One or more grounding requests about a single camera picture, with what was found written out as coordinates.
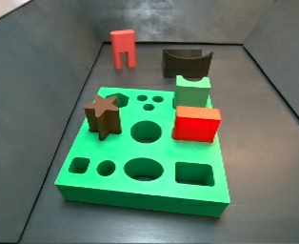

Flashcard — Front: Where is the red two-legged peg block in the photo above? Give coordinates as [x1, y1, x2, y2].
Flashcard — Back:
[111, 30, 136, 70]

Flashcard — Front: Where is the red square block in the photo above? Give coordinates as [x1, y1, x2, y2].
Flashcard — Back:
[174, 106, 222, 143]

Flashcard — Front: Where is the green shape sorter board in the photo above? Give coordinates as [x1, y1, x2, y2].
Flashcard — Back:
[56, 87, 231, 217]

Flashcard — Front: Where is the brown star block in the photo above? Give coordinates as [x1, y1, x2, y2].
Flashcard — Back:
[84, 95, 123, 140]

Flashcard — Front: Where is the green notched block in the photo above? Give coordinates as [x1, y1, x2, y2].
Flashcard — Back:
[175, 75, 213, 107]

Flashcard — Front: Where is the black curved bracket stand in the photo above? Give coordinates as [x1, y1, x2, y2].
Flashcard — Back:
[163, 50, 214, 78]

